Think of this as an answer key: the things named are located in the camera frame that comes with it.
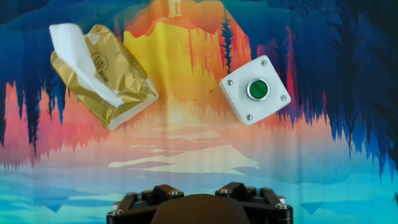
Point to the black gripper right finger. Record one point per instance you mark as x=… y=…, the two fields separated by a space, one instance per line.
x=236 y=189

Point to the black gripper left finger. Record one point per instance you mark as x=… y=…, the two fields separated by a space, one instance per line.
x=161 y=191

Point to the white napkin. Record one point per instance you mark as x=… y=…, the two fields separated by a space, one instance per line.
x=71 y=49

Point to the colourful forest print cloth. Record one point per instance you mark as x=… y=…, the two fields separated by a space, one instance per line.
x=199 y=149

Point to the white box with green button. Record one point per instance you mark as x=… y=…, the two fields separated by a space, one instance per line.
x=239 y=99

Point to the gold tissue pack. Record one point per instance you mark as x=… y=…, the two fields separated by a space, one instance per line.
x=124 y=71

